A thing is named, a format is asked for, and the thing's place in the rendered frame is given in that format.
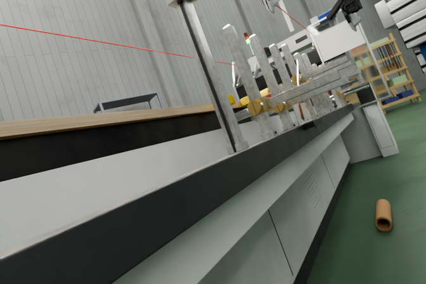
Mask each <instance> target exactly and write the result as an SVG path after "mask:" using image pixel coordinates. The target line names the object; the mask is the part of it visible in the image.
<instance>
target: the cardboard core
mask: <svg viewBox="0 0 426 284"><path fill-rule="evenodd" d="M375 226H376V227H377V228H378V229H379V230H380V231H389V230H390V229H391V228H392V217H391V205H390V203H389V202H388V201H387V200H385V199H380V200H378V201H377V202H376V211H375Z"/></svg>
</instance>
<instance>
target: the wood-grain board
mask: <svg viewBox="0 0 426 284"><path fill-rule="evenodd" d="M231 107H232V109H233V110H234V109H239V108H247V106H242V104H241V101H239V102H235V104H233V105H232V106H231ZM210 112H215V109H214V106H213V104H208V105H193V106H178V107H170V108H155V109H147V110H132V111H124V112H109V113H94V114H85V115H71V116H62V117H48V118H40V119H25V120H10V121H2V122H0V140H4V139H14V138H23V137H28V136H37V135H43V134H52V133H58V132H67V131H76V130H81V129H90V128H95V127H105V126H114V125H119V124H128V123H134V122H143V121H148V120H158V119H167V118H172V117H181V116H187V115H196V114H201V113H210Z"/></svg>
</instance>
